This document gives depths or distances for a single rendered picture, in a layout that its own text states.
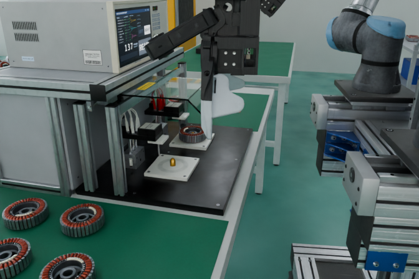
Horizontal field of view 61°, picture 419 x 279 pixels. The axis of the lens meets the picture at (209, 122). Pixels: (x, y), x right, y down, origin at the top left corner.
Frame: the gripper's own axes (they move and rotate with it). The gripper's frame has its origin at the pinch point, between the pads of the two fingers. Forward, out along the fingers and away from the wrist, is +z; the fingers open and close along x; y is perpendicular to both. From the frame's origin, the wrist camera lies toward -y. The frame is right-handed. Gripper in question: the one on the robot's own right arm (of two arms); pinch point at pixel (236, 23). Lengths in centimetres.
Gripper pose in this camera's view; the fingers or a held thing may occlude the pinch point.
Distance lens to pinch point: 122.0
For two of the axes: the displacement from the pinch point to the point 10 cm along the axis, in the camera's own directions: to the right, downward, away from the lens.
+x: 2.5, -3.2, 9.1
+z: -6.2, 6.7, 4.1
